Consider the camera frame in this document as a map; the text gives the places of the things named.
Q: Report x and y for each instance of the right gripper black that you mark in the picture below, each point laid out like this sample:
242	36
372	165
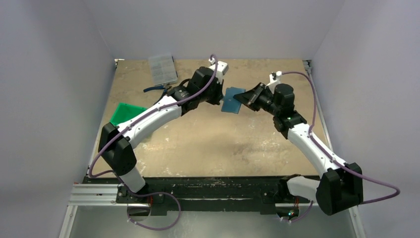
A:
257	97

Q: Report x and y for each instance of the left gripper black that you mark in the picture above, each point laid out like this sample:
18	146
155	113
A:
218	87

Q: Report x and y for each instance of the blue card holder wallet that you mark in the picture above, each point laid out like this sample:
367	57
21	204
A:
231	105

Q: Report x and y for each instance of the green plastic bin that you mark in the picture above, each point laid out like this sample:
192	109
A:
125	112

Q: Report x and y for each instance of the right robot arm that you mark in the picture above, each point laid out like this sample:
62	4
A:
339	187

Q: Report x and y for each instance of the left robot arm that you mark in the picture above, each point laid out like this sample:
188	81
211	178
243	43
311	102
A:
117	143

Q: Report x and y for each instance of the clear plastic organizer box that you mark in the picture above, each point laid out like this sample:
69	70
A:
163	69

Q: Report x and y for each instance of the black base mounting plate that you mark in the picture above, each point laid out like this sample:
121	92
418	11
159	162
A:
262	194

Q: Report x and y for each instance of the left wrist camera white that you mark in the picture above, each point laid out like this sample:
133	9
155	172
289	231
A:
222	68

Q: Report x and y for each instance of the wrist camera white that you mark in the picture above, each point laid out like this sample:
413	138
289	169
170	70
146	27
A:
222	68
274	79

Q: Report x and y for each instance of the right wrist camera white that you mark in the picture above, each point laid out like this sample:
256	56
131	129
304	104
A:
274	79

